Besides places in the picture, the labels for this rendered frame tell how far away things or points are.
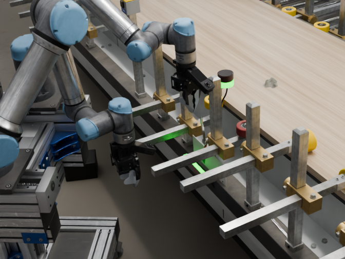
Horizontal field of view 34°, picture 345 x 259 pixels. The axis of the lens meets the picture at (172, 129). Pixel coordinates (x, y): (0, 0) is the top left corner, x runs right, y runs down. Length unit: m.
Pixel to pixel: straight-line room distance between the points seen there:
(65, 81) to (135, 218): 1.47
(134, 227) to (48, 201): 1.31
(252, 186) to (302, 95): 0.55
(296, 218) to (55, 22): 0.97
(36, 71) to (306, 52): 1.52
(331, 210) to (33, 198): 1.03
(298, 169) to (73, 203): 1.88
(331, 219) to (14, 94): 1.18
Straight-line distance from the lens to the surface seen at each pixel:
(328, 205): 2.11
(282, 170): 2.28
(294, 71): 2.63
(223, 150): 2.15
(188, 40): 1.98
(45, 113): 2.30
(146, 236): 3.08
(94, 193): 3.42
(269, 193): 2.34
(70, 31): 1.64
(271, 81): 2.51
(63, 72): 1.86
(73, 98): 1.91
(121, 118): 1.88
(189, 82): 2.06
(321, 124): 2.25
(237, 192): 2.21
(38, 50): 1.66
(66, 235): 2.87
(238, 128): 2.20
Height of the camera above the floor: 2.10
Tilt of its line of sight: 33 degrees down
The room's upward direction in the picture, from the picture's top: 5 degrees counter-clockwise
